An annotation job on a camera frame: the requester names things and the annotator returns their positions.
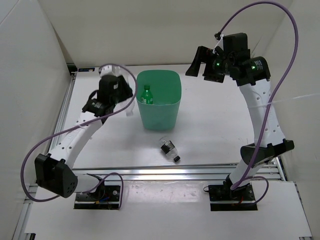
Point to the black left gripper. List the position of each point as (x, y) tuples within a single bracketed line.
[(127, 92)]

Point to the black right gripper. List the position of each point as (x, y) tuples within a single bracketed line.
[(202, 54)]

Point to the green soda bottle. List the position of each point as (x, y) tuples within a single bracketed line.
[(147, 96)]

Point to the clear bottle black label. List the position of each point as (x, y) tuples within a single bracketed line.
[(169, 149)]

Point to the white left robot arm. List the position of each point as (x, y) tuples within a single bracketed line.
[(54, 170)]

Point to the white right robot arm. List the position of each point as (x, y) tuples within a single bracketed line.
[(232, 57)]

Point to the green plastic bin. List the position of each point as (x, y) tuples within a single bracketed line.
[(166, 89)]

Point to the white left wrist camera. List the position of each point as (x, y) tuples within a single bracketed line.
[(109, 69)]

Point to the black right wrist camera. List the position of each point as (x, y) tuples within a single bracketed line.
[(237, 42)]

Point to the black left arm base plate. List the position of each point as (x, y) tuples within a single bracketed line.
[(105, 197)]

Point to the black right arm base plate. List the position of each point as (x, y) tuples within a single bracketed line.
[(222, 199)]

